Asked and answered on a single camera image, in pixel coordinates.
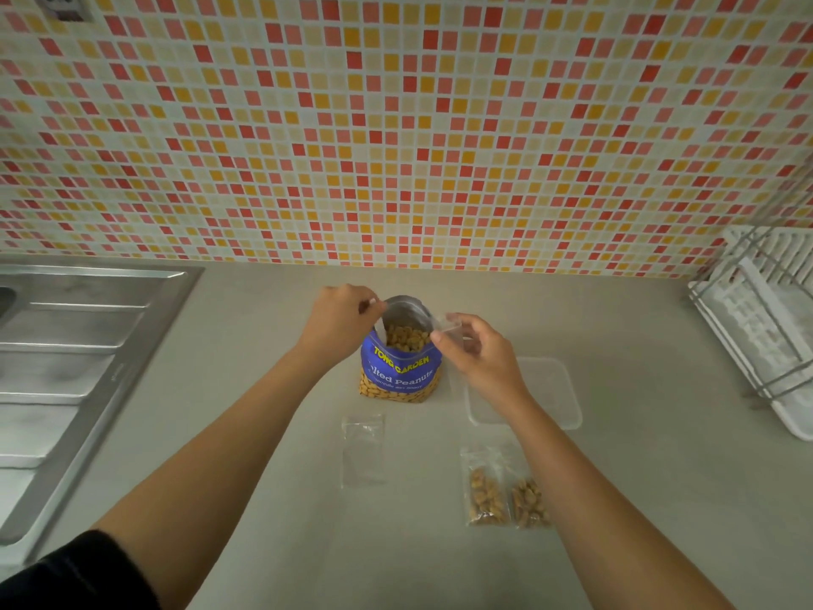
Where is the black shirt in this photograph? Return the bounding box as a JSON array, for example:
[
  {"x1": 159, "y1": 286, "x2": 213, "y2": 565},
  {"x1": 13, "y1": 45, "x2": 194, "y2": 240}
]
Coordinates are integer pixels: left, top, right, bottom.
[{"x1": 0, "y1": 530, "x2": 160, "y2": 610}]

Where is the person's right forearm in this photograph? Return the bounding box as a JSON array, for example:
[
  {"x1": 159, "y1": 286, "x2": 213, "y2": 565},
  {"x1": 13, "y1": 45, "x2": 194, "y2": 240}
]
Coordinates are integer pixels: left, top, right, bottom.
[{"x1": 507, "y1": 396, "x2": 738, "y2": 610}]

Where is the grey wall socket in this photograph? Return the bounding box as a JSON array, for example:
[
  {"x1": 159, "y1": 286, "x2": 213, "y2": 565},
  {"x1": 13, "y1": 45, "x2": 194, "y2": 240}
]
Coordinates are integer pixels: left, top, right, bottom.
[{"x1": 31, "y1": 0, "x2": 93, "y2": 23}]

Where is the white wire-framed dish rack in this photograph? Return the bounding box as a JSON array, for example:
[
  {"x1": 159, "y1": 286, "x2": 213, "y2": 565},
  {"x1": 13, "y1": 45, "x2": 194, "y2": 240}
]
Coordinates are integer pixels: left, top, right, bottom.
[{"x1": 688, "y1": 164, "x2": 813, "y2": 442}]

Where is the small clear plastic bag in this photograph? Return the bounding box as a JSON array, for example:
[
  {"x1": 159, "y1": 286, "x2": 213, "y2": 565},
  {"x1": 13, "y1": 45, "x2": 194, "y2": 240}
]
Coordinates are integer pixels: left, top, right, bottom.
[
  {"x1": 460, "y1": 445, "x2": 509, "y2": 528},
  {"x1": 507, "y1": 463, "x2": 552, "y2": 530},
  {"x1": 434, "y1": 313, "x2": 478, "y2": 358}
]

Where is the blue foil peanuts package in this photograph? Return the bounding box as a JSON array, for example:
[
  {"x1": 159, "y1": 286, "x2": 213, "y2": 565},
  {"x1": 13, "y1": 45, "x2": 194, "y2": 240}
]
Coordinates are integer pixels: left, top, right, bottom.
[{"x1": 357, "y1": 295, "x2": 449, "y2": 406}]

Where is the person's left hand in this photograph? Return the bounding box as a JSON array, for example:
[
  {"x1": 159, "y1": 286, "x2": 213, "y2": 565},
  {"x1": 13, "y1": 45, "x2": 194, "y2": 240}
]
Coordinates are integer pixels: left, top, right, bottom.
[{"x1": 295, "y1": 284, "x2": 387, "y2": 369}]

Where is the stainless steel sink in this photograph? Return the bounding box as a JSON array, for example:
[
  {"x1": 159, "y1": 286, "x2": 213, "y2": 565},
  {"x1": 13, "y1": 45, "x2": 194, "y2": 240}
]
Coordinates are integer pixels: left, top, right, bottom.
[{"x1": 0, "y1": 263, "x2": 206, "y2": 566}]

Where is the person's right hand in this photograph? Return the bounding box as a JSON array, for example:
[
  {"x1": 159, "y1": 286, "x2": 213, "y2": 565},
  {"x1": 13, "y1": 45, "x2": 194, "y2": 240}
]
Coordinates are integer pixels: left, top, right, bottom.
[{"x1": 430, "y1": 313, "x2": 532, "y2": 420}]

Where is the stack of clear plastic bags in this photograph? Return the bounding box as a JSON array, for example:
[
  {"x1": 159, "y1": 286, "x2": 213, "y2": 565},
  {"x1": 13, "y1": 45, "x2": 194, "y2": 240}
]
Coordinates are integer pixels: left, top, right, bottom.
[{"x1": 340, "y1": 413, "x2": 387, "y2": 490}]

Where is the clear plastic container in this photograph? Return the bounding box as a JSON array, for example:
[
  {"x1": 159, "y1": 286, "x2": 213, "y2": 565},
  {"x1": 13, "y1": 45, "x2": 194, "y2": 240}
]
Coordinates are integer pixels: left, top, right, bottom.
[{"x1": 465, "y1": 356, "x2": 583, "y2": 431}]

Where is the person's left forearm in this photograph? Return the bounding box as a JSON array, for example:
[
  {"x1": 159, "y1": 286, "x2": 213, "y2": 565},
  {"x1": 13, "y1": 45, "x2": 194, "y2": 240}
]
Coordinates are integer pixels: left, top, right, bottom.
[{"x1": 95, "y1": 348, "x2": 331, "y2": 610}]

